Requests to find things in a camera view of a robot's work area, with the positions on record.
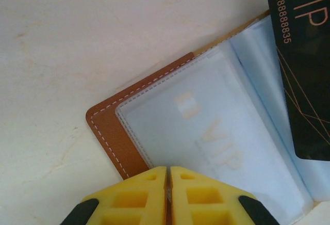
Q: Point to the black VIP card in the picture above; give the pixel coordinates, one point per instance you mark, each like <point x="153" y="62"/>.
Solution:
<point x="309" y="80"/>

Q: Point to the silver VIP card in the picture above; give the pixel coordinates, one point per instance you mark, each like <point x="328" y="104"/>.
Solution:
<point x="211" y="137"/>

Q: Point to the brown leather card holder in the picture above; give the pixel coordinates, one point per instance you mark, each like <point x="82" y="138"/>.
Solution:
<point x="111" y="132"/>

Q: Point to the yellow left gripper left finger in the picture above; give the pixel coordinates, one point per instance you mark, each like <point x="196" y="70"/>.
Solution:
<point x="134" y="201"/>

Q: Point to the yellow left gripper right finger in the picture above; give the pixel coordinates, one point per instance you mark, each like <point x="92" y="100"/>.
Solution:
<point x="206" y="201"/>

